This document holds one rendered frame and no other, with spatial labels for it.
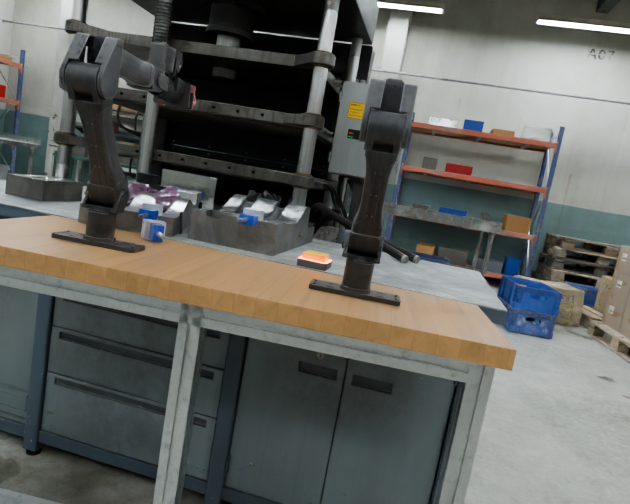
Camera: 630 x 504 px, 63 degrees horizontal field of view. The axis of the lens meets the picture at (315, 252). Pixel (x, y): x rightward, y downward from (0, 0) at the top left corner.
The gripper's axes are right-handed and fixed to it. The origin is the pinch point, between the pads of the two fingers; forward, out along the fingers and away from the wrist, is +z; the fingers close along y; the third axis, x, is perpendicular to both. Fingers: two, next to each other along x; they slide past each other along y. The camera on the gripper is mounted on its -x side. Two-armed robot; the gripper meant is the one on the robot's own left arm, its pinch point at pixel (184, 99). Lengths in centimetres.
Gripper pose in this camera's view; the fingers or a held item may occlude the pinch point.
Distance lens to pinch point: 161.7
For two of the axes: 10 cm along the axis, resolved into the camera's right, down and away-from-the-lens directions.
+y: -9.8, -1.9, 1.0
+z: 1.1, -0.8, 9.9
